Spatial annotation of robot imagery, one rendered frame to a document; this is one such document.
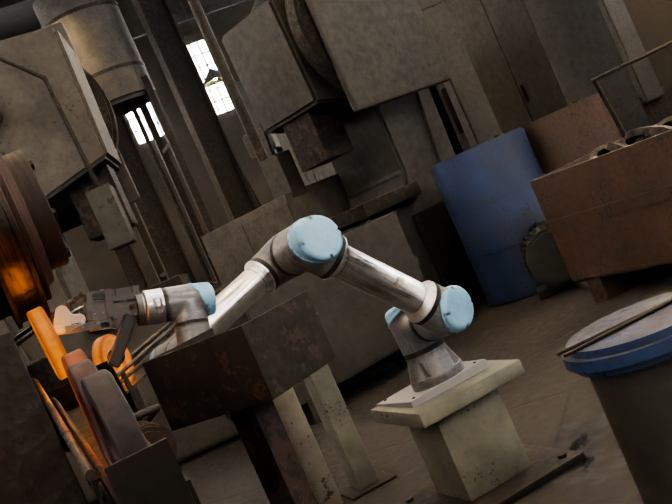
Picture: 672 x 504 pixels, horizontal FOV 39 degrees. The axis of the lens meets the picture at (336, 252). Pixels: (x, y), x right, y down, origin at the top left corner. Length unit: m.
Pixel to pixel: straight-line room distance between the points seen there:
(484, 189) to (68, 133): 2.21
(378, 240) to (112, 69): 6.79
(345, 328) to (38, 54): 2.04
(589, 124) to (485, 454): 3.32
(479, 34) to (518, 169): 2.00
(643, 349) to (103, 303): 1.07
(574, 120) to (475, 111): 3.95
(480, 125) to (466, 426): 7.09
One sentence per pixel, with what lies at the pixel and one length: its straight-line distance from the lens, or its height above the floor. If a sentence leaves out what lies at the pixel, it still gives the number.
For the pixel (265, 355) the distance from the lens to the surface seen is 1.65.
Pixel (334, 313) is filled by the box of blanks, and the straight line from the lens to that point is 4.53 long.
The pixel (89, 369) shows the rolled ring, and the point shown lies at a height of 0.77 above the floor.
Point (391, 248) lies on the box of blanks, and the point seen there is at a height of 0.58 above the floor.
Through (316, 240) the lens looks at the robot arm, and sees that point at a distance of 2.21.
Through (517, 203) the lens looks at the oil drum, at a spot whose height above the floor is 0.50.
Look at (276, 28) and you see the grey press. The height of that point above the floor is 1.99.
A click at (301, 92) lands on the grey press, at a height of 1.59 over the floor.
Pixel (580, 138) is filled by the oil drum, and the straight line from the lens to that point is 5.57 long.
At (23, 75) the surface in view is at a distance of 5.06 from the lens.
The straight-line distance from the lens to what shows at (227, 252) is 6.75.
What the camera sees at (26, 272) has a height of 0.98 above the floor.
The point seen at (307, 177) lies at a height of 1.21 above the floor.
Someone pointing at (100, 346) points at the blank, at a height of 0.76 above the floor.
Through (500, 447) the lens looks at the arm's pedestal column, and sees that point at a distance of 2.57.
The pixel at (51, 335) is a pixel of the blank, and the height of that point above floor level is 0.84.
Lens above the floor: 0.82
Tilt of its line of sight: 2 degrees down
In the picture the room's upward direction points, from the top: 24 degrees counter-clockwise
